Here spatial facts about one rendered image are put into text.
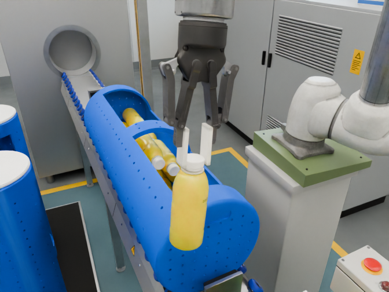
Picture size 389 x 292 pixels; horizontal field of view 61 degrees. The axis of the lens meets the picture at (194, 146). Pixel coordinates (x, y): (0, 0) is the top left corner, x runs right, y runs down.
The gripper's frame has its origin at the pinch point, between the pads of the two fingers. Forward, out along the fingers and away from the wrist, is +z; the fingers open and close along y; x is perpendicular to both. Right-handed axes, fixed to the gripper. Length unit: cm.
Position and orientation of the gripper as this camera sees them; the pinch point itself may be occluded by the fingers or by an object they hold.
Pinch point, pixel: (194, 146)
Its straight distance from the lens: 56.7
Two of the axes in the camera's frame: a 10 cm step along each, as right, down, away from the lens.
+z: -0.7, 9.4, 3.4
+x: 4.2, 3.3, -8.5
